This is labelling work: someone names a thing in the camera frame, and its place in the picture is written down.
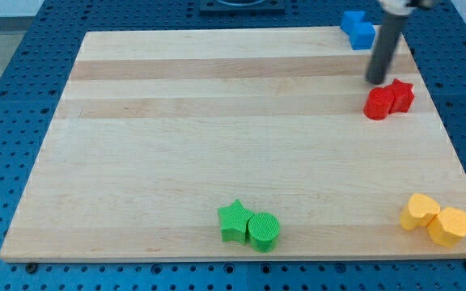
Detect wooden board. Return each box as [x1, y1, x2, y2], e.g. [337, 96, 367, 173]
[0, 27, 466, 263]

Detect green cylinder block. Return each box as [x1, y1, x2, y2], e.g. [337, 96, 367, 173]
[248, 213, 280, 253]

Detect green star block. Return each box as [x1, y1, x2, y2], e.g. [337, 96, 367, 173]
[218, 200, 254, 245]

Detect yellow hexagon block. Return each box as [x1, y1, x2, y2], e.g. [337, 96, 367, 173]
[426, 207, 466, 247]

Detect red cylinder block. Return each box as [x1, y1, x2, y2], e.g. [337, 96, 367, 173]
[363, 87, 394, 120]

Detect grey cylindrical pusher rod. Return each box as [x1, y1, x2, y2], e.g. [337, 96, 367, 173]
[366, 12, 408, 85]

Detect blue cube block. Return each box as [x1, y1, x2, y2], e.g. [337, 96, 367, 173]
[349, 22, 375, 50]

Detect robot arm end white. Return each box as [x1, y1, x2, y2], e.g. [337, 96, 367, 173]
[379, 0, 439, 16]

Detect blue block rear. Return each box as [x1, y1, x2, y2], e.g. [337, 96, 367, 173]
[340, 11, 366, 35]

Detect yellow heart block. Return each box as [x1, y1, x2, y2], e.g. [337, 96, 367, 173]
[400, 193, 441, 230]

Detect red star block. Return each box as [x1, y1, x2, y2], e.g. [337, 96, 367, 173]
[385, 78, 415, 114]

